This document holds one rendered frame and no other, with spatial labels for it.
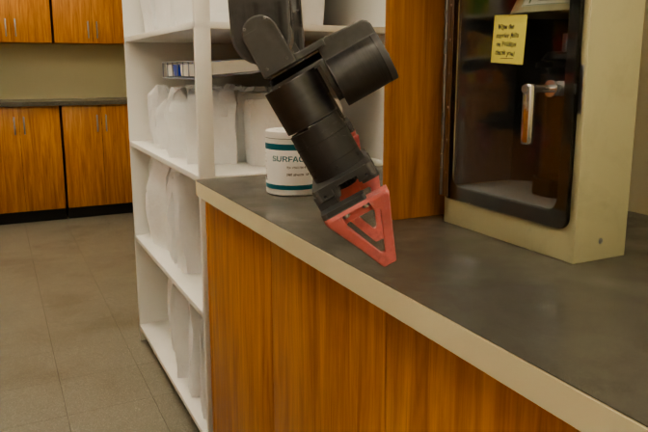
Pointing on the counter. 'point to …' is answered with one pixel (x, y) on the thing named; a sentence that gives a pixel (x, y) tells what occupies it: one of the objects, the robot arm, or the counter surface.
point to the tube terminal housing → (616, 175)
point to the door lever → (532, 107)
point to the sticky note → (509, 39)
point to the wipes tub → (284, 166)
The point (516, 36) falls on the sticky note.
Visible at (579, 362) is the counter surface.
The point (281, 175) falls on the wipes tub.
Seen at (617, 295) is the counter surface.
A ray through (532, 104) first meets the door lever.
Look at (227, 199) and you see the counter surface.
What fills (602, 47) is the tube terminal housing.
